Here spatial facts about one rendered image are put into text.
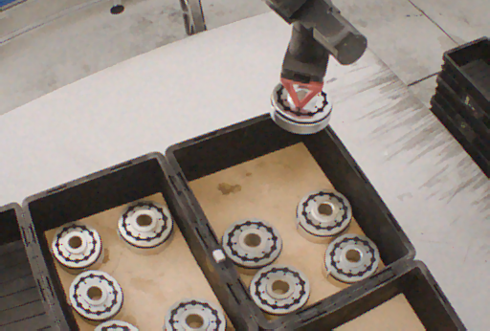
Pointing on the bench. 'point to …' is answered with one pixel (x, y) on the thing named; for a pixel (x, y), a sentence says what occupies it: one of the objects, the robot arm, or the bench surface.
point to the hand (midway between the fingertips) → (301, 93)
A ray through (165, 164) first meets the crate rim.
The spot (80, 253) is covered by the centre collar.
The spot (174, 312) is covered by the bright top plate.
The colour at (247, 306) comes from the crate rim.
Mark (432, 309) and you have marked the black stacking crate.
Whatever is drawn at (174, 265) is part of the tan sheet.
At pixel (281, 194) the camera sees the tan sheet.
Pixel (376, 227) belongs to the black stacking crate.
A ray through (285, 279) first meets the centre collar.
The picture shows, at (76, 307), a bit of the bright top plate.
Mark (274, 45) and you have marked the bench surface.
